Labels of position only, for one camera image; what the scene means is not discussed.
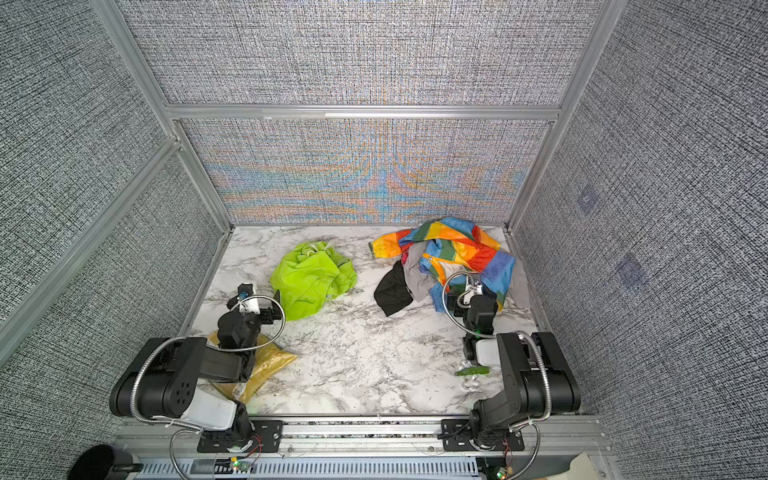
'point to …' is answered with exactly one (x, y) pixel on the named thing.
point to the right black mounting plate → (458, 435)
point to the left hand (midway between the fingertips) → (258, 291)
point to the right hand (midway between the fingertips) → (470, 288)
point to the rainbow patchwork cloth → (452, 246)
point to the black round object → (102, 462)
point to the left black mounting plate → (263, 436)
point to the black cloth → (392, 293)
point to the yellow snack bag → (269, 359)
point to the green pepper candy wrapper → (473, 371)
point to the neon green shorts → (311, 275)
